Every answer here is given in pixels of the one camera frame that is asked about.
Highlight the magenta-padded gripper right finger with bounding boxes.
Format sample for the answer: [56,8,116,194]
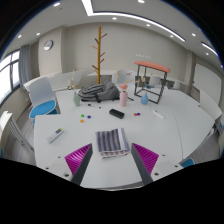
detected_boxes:
[130,143,183,186]

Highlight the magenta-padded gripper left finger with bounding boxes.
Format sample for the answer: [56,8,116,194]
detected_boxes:
[42,143,94,186]

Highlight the white bar-shaped eraser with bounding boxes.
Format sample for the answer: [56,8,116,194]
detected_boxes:
[152,110,165,120]

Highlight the white background table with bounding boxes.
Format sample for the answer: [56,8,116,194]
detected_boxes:
[23,70,84,93]

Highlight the green vase with dried flowers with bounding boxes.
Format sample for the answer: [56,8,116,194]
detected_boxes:
[67,68,82,108]

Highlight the round ceiling spotlights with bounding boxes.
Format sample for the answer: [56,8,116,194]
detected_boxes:
[16,0,219,58]

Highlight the grey backpack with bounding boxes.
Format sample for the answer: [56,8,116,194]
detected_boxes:
[77,81,121,104]

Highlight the wooden coat stand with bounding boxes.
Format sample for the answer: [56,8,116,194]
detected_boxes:
[91,25,109,85]

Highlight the grey curtain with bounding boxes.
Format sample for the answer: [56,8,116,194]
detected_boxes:
[18,44,33,91]

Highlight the blue vase with flowers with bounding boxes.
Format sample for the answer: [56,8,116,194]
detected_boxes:
[138,74,151,106]

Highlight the black frame orange-topped stool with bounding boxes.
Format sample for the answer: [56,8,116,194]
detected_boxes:
[133,60,171,105]

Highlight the white remote control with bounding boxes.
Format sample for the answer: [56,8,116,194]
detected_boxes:
[45,127,65,144]

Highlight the black marker pen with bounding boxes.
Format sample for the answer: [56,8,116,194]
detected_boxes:
[87,103,102,110]

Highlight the window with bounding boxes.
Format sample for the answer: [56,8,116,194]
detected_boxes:
[0,49,21,104]

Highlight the striped pink grey towel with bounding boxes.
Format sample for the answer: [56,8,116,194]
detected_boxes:
[95,127,131,160]

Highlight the white chair with blue seat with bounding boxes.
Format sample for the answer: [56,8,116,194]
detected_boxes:
[28,76,61,126]
[179,158,196,168]

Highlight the round wall clock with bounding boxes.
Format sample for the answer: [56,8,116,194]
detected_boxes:
[43,39,54,52]

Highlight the long ceiling light strip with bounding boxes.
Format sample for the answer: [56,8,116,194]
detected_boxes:
[81,0,187,43]

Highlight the pink vase with flowers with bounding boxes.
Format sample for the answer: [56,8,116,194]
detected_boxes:
[116,69,133,108]

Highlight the white slatted chair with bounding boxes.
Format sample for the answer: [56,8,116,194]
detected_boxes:
[0,110,36,161]

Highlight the wall whiteboard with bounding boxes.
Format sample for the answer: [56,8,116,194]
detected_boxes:
[194,63,223,106]

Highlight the black rectangular case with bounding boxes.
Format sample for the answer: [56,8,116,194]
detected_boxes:
[108,108,126,120]

